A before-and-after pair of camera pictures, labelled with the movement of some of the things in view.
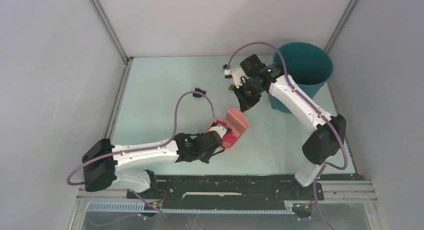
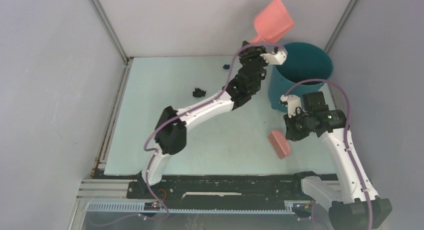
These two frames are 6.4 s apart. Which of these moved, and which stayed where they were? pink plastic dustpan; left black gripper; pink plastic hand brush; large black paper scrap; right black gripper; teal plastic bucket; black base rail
Moved: right black gripper; pink plastic hand brush; pink plastic dustpan; left black gripper
Stayed: black base rail; large black paper scrap; teal plastic bucket
